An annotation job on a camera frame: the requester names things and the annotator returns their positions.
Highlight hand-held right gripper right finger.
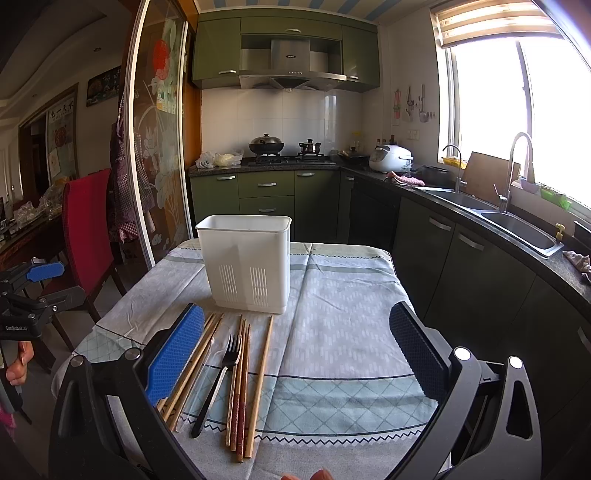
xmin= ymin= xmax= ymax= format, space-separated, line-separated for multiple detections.
xmin=383 ymin=301 xmax=542 ymax=480

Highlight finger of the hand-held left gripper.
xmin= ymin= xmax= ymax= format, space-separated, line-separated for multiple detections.
xmin=9 ymin=285 xmax=87 ymax=325
xmin=0 ymin=261 xmax=66 ymax=296

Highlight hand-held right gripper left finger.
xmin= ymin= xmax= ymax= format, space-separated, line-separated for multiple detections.
xmin=48 ymin=302 xmax=208 ymax=480

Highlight light bamboo chopstick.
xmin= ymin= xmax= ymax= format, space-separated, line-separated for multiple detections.
xmin=161 ymin=313 xmax=219 ymax=419
xmin=172 ymin=329 xmax=221 ymax=433
xmin=166 ymin=314 xmax=225 ymax=428
xmin=244 ymin=315 xmax=275 ymax=459
xmin=156 ymin=313 xmax=215 ymax=412

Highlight black plastic fork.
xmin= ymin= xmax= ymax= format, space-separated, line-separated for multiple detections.
xmin=191 ymin=333 xmax=244 ymax=439

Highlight red-ended wooden chopstick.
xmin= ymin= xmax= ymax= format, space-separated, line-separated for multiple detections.
xmin=225 ymin=315 xmax=243 ymax=448
xmin=236 ymin=324 xmax=252 ymax=463
xmin=230 ymin=320 xmax=247 ymax=453

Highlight white plastic utensil holder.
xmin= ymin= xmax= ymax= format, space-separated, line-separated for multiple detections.
xmin=195 ymin=215 xmax=293 ymax=315

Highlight hanging kitchen utensils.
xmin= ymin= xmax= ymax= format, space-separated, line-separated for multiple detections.
xmin=392 ymin=84 xmax=437 ymax=125

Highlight person's left hand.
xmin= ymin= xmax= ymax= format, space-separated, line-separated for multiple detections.
xmin=4 ymin=342 xmax=35 ymax=387

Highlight person's right hand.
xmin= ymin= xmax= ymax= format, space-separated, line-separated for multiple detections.
xmin=281 ymin=468 xmax=334 ymax=480

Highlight cluttered wooden dining table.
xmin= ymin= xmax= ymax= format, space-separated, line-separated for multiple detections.
xmin=0 ymin=185 xmax=65 ymax=273

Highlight red upholstered chair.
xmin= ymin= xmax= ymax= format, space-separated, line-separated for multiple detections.
xmin=44 ymin=168 xmax=127 ymax=374

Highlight pale blue patterned tablecloth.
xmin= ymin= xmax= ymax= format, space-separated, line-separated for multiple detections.
xmin=51 ymin=239 xmax=439 ymax=480

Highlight checkered hanging apron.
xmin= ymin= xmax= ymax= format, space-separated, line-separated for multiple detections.
xmin=108 ymin=92 xmax=155 ymax=243

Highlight dark stone kitchen countertop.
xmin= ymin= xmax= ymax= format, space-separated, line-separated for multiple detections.
xmin=188 ymin=157 xmax=591 ymax=305

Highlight steel double sink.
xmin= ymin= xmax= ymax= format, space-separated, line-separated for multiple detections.
xmin=416 ymin=185 xmax=565 ymax=258

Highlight floral glass sliding door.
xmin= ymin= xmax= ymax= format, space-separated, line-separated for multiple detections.
xmin=121 ymin=0 xmax=201 ymax=273

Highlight pink dish cloth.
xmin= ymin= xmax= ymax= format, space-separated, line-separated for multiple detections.
xmin=385 ymin=171 xmax=426 ymax=188

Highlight black cooking pot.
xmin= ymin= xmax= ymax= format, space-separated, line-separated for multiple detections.
xmin=422 ymin=166 xmax=451 ymax=188

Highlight grey dish rag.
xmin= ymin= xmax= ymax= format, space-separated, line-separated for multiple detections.
xmin=563 ymin=250 xmax=591 ymax=282

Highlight small steel faucet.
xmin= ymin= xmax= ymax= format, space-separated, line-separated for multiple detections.
xmin=442 ymin=144 xmax=464 ymax=193

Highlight wooden cutting board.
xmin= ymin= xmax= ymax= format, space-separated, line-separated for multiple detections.
xmin=462 ymin=151 xmax=522 ymax=204

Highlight white rice cooker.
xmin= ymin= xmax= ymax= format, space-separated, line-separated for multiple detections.
xmin=368 ymin=144 xmax=415 ymax=175

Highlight white plastic bags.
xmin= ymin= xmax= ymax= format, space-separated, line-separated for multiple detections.
xmin=195 ymin=150 xmax=245 ymax=169

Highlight green plastic containers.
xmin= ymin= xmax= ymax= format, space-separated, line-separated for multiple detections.
xmin=540 ymin=184 xmax=573 ymax=210

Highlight tall steel faucet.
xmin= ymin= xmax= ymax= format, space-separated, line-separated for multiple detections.
xmin=493 ymin=132 xmax=535 ymax=214

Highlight black wok with lid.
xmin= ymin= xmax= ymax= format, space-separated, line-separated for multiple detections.
xmin=248 ymin=133 xmax=286 ymax=157

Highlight black gas stove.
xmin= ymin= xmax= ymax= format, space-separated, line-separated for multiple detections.
xmin=249 ymin=154 xmax=337 ymax=166

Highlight kitchen window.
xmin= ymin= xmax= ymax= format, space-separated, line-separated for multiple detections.
xmin=436 ymin=37 xmax=591 ymax=208

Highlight steel range hood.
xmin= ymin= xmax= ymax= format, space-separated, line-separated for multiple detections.
xmin=239 ymin=38 xmax=348 ymax=90

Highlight beige window blind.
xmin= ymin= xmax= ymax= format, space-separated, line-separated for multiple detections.
xmin=429 ymin=0 xmax=561 ymax=49

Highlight wall calendar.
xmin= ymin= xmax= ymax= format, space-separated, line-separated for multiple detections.
xmin=46 ymin=88 xmax=78 ymax=181

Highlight dark framed wall picture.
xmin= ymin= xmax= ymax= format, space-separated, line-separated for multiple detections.
xmin=87 ymin=66 xmax=122 ymax=108

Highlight green wall cabinets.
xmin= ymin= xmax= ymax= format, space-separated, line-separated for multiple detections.
xmin=191 ymin=11 xmax=382 ymax=93

